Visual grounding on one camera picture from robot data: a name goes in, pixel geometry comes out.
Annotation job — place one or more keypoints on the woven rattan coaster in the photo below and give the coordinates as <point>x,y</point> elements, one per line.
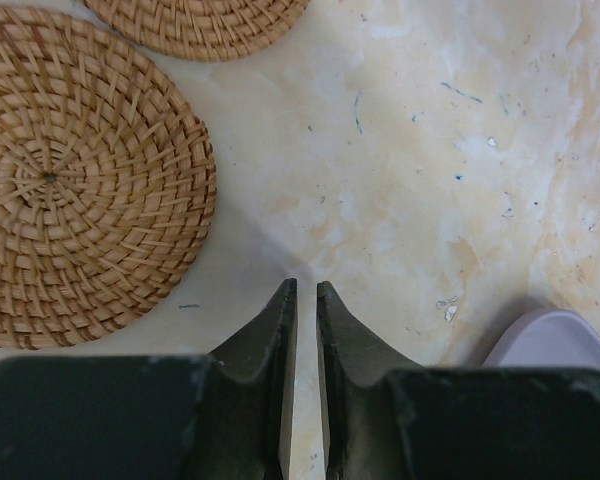
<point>208,31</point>
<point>107,181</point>

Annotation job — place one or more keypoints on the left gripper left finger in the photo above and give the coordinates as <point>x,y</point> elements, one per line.
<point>243,419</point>

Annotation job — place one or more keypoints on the lavender plastic tray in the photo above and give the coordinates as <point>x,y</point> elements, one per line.
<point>547,338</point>

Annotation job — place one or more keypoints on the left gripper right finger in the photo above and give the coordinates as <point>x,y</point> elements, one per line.
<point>360,433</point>

